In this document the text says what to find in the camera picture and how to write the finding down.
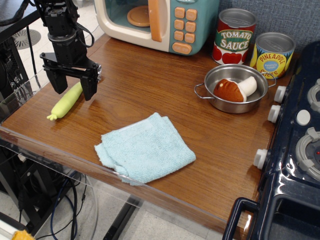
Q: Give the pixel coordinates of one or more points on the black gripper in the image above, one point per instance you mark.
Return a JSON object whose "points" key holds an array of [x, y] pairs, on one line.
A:
{"points": [[70, 52]]}

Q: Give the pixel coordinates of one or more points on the spoon with yellow-green handle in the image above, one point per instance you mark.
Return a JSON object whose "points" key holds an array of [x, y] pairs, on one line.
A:
{"points": [[67, 101]]}

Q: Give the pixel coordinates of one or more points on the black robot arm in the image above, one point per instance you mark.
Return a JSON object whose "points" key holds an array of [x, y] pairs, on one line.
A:
{"points": [[60, 17]]}

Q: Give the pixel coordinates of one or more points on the light blue folded cloth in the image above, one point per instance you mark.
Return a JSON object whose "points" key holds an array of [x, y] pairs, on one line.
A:
{"points": [[144, 151]]}

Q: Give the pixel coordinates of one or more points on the round floor vent cover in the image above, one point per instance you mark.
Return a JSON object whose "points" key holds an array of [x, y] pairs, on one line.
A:
{"points": [[23, 38]]}

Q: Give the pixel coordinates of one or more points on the black desk at left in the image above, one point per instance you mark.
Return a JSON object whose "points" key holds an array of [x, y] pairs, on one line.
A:
{"points": [[8, 9]]}

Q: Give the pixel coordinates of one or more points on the teal toy microwave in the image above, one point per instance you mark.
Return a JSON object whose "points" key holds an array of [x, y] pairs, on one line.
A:
{"points": [[175, 26]]}

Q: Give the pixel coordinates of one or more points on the black table leg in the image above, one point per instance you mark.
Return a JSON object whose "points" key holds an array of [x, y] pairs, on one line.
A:
{"points": [[120, 222]]}

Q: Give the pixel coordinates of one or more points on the plush brown mushroom toy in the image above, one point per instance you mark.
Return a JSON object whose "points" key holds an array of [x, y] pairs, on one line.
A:
{"points": [[232, 91]]}

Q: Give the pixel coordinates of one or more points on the small steel pot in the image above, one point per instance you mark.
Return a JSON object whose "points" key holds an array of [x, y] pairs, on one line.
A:
{"points": [[237, 73]]}

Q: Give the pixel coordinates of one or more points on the tomato sauce can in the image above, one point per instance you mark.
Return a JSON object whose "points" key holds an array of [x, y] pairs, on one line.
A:
{"points": [[233, 36]]}

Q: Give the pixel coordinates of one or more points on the pineapple slices can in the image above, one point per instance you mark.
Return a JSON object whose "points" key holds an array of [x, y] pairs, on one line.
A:
{"points": [[272, 54]]}

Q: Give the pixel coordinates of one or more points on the dark blue toy stove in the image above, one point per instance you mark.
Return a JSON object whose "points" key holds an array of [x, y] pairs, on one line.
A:
{"points": [[288, 206]]}

